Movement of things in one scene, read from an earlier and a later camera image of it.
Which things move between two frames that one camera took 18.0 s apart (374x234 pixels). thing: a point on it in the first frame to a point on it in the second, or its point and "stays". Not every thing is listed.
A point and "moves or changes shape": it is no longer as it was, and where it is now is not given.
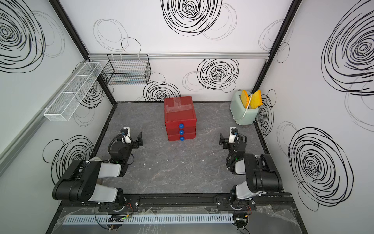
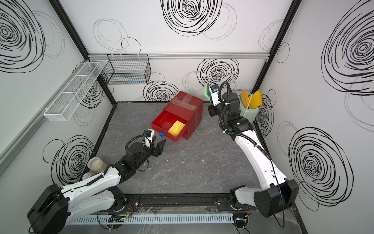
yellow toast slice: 256,101 stays
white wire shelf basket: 72,94 stays
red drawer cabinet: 180,118 moves or changes shape
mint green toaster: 240,115 stays
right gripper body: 227,145 to 214,110
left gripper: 136,145 to 156,150
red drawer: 182,124 moves or changes shape
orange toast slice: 244,98 stays
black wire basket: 127,69 stays
